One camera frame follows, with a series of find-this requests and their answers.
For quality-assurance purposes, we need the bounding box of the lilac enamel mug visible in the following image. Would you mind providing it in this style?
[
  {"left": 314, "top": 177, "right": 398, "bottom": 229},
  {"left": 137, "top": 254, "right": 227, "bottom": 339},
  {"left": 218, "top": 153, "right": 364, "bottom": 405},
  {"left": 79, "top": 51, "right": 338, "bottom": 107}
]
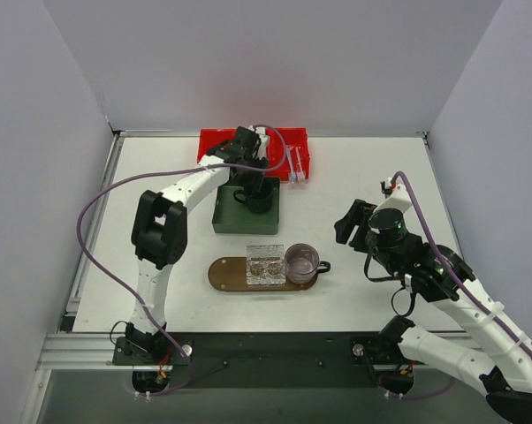
[{"left": 285, "top": 243, "right": 331, "bottom": 285}]

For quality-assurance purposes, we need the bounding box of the clear textured glass holder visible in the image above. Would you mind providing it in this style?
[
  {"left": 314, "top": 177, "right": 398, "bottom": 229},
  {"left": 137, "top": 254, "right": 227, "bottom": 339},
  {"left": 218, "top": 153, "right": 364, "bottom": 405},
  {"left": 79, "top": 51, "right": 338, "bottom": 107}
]
[{"left": 246, "top": 244, "right": 286, "bottom": 287}]

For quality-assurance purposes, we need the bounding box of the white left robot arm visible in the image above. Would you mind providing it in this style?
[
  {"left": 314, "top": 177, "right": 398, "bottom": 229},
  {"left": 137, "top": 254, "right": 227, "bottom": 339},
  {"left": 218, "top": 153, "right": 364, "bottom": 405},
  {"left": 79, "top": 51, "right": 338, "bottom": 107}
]
[{"left": 113, "top": 126, "right": 270, "bottom": 366}]

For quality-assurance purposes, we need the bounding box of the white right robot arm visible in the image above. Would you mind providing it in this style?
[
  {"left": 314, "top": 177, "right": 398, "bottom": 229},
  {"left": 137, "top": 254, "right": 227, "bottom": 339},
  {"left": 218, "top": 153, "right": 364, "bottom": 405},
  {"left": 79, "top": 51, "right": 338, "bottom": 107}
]
[{"left": 334, "top": 200, "right": 532, "bottom": 423}]

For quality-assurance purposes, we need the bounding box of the wooden oval tray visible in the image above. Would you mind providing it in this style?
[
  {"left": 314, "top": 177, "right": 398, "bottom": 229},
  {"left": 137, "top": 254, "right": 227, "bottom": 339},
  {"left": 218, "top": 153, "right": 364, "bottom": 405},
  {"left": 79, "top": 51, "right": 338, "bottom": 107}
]
[{"left": 208, "top": 257, "right": 318, "bottom": 293}]

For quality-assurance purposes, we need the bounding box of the dark green mug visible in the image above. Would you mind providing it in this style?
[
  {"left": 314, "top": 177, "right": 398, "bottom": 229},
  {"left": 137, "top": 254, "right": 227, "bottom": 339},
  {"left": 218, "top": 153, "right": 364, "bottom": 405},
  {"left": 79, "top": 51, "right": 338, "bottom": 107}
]
[{"left": 233, "top": 178, "right": 274, "bottom": 215}]

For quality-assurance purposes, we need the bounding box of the red plastic organizer bin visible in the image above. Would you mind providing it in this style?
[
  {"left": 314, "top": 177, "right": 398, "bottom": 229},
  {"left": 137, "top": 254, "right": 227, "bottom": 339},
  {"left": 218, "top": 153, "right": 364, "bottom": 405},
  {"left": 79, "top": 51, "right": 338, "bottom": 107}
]
[{"left": 197, "top": 127, "right": 310, "bottom": 183}]

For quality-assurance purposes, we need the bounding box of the green metal box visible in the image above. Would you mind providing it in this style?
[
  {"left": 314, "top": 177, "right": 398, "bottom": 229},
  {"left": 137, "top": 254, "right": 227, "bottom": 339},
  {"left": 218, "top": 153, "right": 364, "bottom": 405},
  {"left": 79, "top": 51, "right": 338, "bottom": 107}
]
[{"left": 211, "top": 177, "right": 281, "bottom": 236}]

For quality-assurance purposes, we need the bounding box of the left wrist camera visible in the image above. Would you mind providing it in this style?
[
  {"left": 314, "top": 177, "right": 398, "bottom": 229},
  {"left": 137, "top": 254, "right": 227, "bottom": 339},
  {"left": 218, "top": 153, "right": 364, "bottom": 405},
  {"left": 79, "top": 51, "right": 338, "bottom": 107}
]
[{"left": 248, "top": 125, "right": 270, "bottom": 159}]

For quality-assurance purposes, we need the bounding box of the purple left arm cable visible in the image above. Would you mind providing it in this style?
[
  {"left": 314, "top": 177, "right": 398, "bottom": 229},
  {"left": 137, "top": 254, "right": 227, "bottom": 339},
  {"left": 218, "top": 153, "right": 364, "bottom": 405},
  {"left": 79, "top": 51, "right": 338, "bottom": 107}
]
[{"left": 78, "top": 123, "right": 289, "bottom": 397}]

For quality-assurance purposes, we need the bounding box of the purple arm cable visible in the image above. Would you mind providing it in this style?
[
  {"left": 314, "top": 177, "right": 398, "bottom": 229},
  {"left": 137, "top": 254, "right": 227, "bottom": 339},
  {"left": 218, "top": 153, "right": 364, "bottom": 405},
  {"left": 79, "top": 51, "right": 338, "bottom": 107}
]
[
  {"left": 78, "top": 123, "right": 289, "bottom": 397},
  {"left": 380, "top": 170, "right": 532, "bottom": 401}
]

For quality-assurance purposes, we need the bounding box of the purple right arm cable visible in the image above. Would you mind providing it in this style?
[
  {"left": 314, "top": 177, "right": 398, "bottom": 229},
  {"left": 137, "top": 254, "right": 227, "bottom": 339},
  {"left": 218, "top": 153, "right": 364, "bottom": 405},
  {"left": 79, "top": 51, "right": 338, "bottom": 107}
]
[{"left": 380, "top": 170, "right": 532, "bottom": 401}]

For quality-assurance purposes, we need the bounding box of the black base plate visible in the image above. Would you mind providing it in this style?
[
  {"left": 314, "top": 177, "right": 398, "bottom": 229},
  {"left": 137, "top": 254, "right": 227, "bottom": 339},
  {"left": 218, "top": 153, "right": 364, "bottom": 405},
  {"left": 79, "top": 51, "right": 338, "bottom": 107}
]
[{"left": 112, "top": 332, "right": 414, "bottom": 394}]

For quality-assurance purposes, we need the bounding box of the aluminium frame rail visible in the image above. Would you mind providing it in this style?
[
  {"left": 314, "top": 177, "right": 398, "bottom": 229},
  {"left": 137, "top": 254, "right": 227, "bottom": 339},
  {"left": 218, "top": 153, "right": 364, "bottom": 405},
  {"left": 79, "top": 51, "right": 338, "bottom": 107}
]
[{"left": 36, "top": 332, "right": 116, "bottom": 371}]

